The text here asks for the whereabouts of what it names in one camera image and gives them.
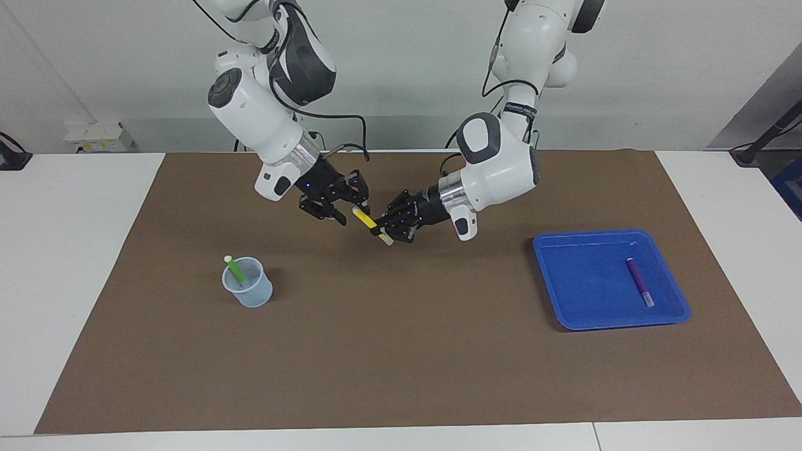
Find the purple marker pen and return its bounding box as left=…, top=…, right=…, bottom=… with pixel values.
left=626, top=257, right=655, bottom=308

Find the black stand pole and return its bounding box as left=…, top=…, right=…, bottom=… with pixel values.
left=730, top=103, right=802, bottom=167

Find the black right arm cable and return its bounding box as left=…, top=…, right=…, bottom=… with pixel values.
left=191, top=0, right=372, bottom=162

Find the white wall power strip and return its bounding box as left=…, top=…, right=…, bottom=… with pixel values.
left=65, top=122, right=134, bottom=153

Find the blue crate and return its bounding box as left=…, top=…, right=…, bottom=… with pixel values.
left=771, top=157, right=802, bottom=220

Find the translucent plastic cup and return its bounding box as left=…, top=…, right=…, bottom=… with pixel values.
left=222, top=256, right=274, bottom=308

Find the brown table mat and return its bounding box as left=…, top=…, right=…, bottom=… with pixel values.
left=34, top=149, right=802, bottom=434

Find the blue plastic tray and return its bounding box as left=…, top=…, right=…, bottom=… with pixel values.
left=533, top=229, right=692, bottom=331

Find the green marker pen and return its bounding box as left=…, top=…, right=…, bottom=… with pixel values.
left=224, top=254, right=246, bottom=288

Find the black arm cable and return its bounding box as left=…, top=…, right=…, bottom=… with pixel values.
left=440, top=6, right=541, bottom=176
left=191, top=0, right=372, bottom=162

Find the yellow marker pen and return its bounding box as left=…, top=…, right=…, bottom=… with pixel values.
left=352, top=207, right=394, bottom=246

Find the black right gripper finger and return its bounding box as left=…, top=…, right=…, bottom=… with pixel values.
left=350, top=170, right=370, bottom=217
left=299, top=197, right=347, bottom=226

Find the black table clamp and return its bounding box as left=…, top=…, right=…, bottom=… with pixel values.
left=0, top=132, right=33, bottom=171

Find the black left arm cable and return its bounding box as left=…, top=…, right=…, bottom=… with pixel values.
left=440, top=6, right=541, bottom=176

